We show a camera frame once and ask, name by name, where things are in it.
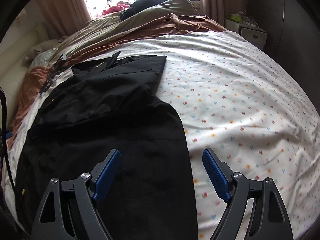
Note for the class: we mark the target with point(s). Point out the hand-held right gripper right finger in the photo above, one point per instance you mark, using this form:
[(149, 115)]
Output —
[(216, 175)]

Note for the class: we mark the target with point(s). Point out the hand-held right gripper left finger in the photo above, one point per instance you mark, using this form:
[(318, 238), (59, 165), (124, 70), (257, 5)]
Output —
[(107, 175)]

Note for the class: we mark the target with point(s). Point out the large black shirt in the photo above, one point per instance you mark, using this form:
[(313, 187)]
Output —
[(112, 110)]

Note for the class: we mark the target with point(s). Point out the black clothes heap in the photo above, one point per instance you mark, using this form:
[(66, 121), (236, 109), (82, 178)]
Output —
[(142, 5)]

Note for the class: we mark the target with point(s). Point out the cream padded headboard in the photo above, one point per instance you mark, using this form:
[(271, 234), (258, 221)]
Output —
[(15, 62)]

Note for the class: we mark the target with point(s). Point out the white dotted bed sheet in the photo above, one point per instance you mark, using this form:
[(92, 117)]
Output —
[(237, 92)]

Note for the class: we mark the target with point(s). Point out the pink curtain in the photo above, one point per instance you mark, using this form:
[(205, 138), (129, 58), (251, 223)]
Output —
[(65, 5), (220, 0)]

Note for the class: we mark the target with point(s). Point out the white nightstand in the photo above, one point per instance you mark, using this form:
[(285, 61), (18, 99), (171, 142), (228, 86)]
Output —
[(250, 36)]

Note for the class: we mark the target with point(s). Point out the brown blanket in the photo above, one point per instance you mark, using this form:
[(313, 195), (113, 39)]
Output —
[(155, 27)]

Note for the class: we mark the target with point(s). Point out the green box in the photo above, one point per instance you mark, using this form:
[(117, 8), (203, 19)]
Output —
[(235, 17)]

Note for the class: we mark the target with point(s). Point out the red cloth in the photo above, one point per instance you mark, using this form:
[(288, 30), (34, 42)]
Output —
[(113, 8)]

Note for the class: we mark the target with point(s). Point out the beige duvet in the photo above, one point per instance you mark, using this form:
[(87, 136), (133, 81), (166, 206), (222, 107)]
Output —
[(160, 8)]

